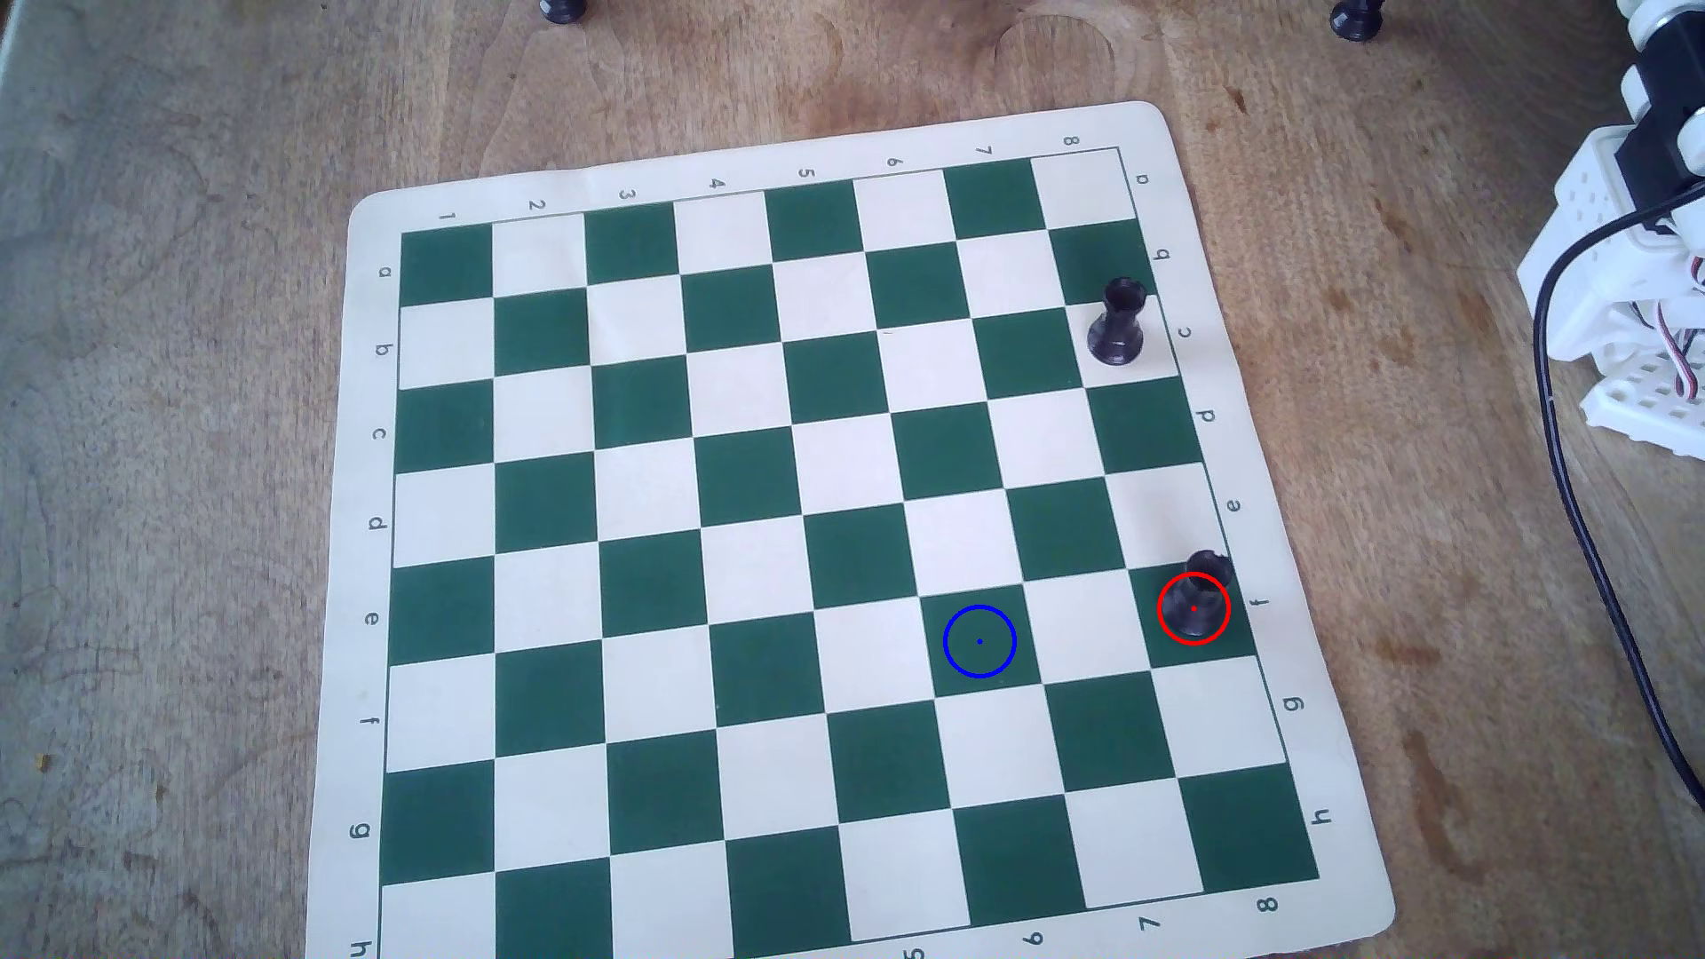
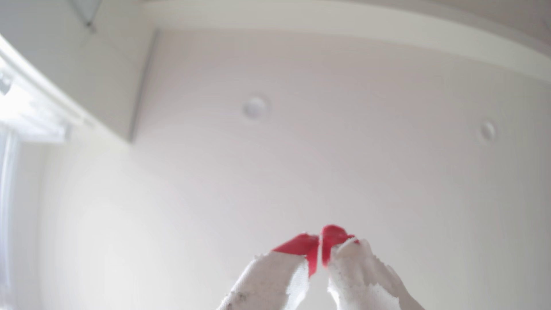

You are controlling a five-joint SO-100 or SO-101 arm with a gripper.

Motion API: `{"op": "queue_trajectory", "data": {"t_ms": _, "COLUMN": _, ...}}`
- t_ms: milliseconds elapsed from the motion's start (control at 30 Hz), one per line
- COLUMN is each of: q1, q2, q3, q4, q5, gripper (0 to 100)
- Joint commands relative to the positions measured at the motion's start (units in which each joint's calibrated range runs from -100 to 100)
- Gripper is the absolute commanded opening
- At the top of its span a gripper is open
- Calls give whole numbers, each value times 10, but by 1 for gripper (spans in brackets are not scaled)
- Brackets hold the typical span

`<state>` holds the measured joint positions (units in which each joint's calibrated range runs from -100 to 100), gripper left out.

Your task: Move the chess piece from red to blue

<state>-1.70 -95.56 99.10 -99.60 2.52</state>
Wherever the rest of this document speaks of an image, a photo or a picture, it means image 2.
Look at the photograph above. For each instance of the round white ceiling light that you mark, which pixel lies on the round white ceiling light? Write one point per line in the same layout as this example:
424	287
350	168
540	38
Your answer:
487	130
256	106

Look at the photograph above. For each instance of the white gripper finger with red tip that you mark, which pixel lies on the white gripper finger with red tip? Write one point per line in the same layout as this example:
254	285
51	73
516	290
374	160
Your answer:
267	280
366	280

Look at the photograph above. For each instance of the white window curtain rail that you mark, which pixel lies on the white window curtain rail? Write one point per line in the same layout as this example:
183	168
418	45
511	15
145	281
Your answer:
30	103

